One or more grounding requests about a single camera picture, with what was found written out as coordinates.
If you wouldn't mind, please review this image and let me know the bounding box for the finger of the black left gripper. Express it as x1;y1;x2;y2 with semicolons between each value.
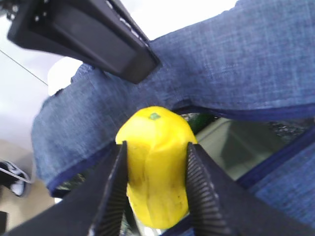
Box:
6;0;160;84

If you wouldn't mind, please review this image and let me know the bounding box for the green cucumber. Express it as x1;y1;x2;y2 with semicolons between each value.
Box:
187;113;216;134

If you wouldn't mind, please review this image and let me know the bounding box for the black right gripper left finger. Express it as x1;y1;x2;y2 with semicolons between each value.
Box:
4;142;128;236

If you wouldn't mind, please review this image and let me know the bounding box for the green lid glass container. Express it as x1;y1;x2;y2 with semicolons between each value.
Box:
194;118;307;180

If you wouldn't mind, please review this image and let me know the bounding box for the dark blue lunch bag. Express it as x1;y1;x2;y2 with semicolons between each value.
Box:
31;0;315;236

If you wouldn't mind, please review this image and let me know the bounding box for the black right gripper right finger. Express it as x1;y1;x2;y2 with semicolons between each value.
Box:
185;143;315;236

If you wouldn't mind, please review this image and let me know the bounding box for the yellow lemon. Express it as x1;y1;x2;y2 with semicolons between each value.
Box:
115;106;197;229

